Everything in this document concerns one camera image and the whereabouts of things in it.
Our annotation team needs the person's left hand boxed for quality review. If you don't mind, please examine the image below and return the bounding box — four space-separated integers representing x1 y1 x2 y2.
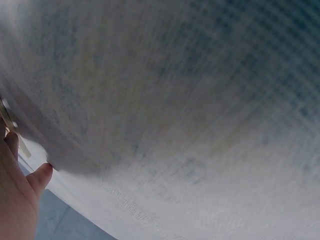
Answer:
0 117 54 240

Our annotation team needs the white woven cloth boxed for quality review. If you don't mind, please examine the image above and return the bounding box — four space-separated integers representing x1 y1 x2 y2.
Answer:
0 0 320 240

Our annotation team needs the gold metal piece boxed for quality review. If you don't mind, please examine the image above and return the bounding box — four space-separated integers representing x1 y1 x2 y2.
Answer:
0 96 20 134

